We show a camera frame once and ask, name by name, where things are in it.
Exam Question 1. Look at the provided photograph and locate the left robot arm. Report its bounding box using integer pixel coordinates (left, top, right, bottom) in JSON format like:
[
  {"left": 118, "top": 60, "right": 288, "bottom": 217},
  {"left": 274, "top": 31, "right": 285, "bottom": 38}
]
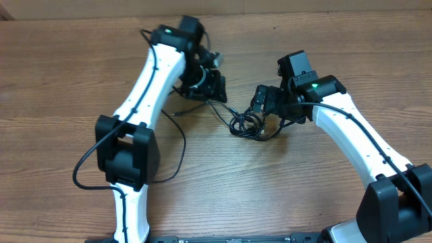
[{"left": 95, "top": 16, "right": 227, "bottom": 242}]

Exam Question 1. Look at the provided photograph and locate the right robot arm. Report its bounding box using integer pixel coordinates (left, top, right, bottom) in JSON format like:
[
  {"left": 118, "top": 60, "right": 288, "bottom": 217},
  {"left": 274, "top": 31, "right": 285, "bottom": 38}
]
[{"left": 250, "top": 50, "right": 431, "bottom": 242}]

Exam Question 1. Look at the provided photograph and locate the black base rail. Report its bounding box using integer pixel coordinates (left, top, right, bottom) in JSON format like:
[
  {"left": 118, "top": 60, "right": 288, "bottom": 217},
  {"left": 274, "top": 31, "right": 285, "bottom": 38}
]
[{"left": 84, "top": 232, "right": 325, "bottom": 243}]

